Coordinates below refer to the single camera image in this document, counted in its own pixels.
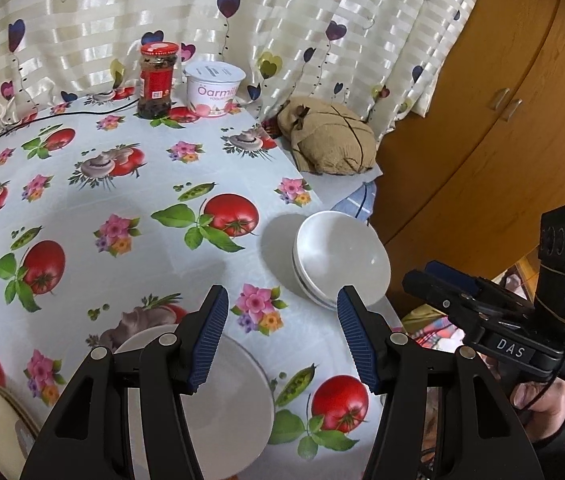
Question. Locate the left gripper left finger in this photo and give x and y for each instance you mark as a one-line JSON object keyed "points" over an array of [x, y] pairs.
{"points": [[87, 433]]}

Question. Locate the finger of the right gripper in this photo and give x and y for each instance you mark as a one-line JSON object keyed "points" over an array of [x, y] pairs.
{"points": [[462, 310], [480, 289]]}

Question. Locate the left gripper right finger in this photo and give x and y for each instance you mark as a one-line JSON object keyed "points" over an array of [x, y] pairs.
{"points": [[478, 434]]}

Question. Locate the stainless steel bowl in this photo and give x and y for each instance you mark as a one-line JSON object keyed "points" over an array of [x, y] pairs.
{"points": [[231, 416]]}

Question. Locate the white bowl blue rim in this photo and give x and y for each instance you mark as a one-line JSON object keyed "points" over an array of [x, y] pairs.
{"points": [[332, 250]]}

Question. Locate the person's right hand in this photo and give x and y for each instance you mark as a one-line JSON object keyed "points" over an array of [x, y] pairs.
{"points": [[542, 407]]}

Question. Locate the folded blue grey cloths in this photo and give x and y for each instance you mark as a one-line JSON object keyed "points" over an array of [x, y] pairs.
{"points": [[354, 195]]}

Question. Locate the wooden cabinet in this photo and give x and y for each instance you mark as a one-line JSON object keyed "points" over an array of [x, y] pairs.
{"points": [[468, 183]]}

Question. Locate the floral fruit tablecloth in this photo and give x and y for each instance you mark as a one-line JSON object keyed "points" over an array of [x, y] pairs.
{"points": [[111, 225]]}

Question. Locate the burlap brown cushion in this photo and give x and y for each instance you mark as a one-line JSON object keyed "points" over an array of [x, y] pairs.
{"points": [[326, 137]]}

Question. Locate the heart pattern curtain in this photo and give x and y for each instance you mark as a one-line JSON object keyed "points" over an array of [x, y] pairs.
{"points": [[380, 58]]}

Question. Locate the white yogurt tub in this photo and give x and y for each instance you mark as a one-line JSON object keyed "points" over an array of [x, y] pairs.
{"points": [[212, 87]]}

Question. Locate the red lid sauce jar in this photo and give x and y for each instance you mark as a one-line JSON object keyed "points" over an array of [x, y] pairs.
{"points": [[157, 63]]}

